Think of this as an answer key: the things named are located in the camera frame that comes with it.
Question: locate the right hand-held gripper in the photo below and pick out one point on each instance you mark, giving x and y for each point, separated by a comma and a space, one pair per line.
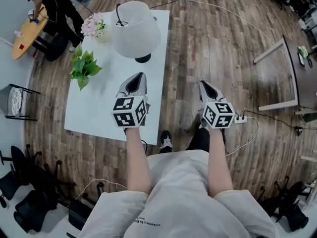
218, 114

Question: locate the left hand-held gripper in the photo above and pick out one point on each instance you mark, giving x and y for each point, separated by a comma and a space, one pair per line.
128, 113

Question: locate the white shade table lamp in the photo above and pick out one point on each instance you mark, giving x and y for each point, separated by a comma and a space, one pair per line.
135, 31

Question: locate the person's left forearm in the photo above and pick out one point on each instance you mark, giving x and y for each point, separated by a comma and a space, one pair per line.
138, 157

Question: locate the person's right forearm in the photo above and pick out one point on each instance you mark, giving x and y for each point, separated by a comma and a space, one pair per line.
219, 162

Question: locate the person's black trouser leg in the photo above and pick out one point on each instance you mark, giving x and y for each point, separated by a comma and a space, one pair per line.
199, 140

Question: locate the green leafy plant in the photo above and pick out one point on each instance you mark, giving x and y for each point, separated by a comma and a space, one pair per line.
83, 67

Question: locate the person's black white shoe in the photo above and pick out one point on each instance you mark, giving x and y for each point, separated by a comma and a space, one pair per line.
166, 139

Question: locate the pink flowers in white vase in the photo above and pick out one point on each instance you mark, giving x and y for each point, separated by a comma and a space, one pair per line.
95, 27

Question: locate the black round-base chair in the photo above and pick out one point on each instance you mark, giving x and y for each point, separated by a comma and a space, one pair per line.
55, 48

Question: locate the black tablet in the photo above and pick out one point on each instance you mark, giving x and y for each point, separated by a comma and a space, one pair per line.
301, 59

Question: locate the green item on desk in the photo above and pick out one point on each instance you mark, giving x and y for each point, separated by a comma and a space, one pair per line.
303, 51

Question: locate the person's beige shirt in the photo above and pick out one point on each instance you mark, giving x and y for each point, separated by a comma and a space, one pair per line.
178, 202

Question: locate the round wooden table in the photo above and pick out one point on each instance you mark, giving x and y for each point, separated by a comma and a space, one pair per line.
27, 36

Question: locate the red square item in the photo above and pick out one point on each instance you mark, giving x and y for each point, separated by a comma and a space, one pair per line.
21, 46

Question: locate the black stool with white cushion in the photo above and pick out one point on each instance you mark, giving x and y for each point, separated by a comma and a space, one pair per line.
15, 101

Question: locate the clear plastic item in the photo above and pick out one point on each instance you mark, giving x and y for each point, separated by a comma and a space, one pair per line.
18, 34

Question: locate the black office chair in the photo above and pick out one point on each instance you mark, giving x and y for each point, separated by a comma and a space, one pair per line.
22, 167
288, 204
37, 209

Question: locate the dark desk with white frame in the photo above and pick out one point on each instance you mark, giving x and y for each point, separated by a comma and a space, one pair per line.
301, 83

